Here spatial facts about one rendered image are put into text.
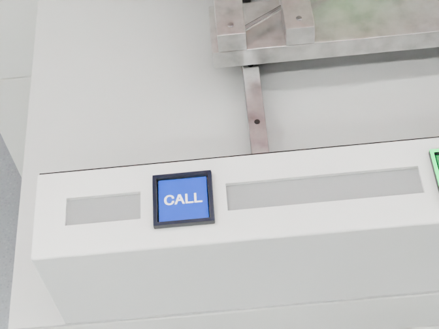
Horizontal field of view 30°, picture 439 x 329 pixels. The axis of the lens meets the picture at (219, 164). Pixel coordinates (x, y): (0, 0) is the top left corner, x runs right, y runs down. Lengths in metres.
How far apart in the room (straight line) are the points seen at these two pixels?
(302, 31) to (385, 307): 0.33
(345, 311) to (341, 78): 0.30
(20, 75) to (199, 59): 0.52
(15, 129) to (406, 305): 0.95
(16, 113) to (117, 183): 0.82
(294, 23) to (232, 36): 0.07
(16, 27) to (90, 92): 0.40
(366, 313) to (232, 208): 0.22
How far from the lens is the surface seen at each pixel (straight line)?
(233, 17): 0.98
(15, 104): 1.57
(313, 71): 1.04
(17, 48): 1.45
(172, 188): 0.76
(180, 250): 0.74
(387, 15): 1.02
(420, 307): 0.91
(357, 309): 0.89
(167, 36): 1.09
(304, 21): 0.97
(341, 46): 1.00
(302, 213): 0.75
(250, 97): 0.97
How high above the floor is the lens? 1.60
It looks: 55 degrees down
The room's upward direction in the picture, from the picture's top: 7 degrees counter-clockwise
